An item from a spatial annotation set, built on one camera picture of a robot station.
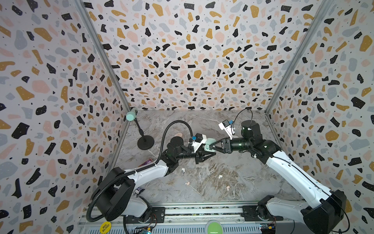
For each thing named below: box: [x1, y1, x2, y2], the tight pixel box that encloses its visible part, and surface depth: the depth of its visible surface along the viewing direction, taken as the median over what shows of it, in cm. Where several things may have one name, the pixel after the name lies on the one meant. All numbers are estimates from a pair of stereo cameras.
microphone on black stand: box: [125, 107, 155, 151], surface depth 102 cm
